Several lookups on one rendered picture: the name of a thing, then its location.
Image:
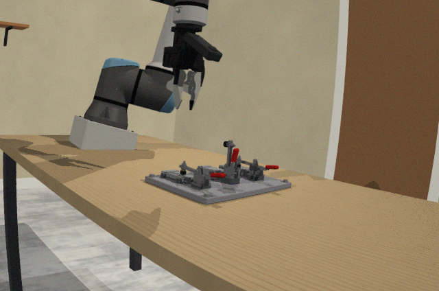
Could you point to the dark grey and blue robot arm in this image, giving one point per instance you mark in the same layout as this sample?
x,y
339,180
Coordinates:
x,y
122,82

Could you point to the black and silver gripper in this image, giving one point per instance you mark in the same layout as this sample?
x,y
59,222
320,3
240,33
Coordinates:
x,y
187,57

